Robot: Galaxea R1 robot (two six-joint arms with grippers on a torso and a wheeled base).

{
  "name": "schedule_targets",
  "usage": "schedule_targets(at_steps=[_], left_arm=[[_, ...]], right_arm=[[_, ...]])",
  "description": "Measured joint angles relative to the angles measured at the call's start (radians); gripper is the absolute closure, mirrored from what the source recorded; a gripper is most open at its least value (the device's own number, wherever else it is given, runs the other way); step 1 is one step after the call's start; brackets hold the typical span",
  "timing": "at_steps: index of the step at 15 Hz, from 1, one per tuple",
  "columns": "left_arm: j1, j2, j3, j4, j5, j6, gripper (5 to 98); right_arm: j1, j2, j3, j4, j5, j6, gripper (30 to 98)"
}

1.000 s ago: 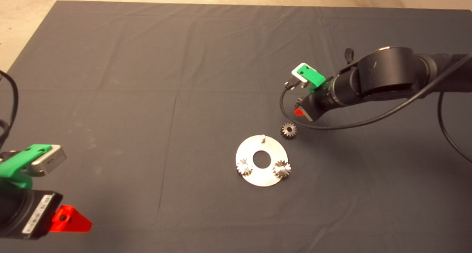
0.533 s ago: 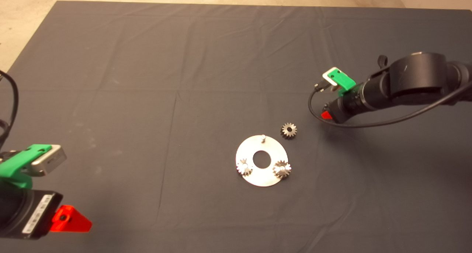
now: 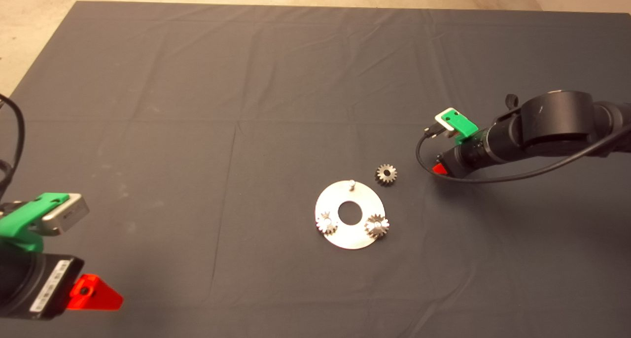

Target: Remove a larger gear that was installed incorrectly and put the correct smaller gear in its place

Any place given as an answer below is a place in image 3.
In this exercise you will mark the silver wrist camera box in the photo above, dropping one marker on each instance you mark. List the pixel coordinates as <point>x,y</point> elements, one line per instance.
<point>438,122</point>
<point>66,217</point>

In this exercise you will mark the small shiny steel gear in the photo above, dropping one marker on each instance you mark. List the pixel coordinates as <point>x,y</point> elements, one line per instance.
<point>377,225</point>
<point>326,224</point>

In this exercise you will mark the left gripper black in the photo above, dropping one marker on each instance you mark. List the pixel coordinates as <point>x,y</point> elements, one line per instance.
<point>24,284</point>

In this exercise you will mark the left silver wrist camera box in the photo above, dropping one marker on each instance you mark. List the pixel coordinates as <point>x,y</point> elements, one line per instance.
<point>66,217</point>

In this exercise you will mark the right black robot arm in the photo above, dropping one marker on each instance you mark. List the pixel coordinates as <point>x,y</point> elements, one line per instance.
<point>557,116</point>

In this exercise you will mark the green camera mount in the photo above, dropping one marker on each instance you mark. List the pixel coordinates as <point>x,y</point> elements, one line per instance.
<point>19,219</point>
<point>463,126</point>

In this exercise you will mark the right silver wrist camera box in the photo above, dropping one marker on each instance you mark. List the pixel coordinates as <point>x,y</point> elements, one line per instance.
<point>438,122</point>

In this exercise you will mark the right green camera mount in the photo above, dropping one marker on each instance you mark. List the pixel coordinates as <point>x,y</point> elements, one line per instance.
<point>463,126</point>

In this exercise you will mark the dark grey table cloth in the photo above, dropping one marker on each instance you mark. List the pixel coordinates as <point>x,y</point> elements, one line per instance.
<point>246,106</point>

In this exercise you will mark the round metal plate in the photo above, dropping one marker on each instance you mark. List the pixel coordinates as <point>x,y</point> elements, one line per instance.
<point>345,239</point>

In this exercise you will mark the small dark steel gear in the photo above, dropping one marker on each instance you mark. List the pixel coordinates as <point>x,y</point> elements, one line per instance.
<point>380,178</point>

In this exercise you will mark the left green camera mount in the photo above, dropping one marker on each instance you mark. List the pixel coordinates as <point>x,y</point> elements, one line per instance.
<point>19,219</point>

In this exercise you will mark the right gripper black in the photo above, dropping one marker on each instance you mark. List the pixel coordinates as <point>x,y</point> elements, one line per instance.
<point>461,160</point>

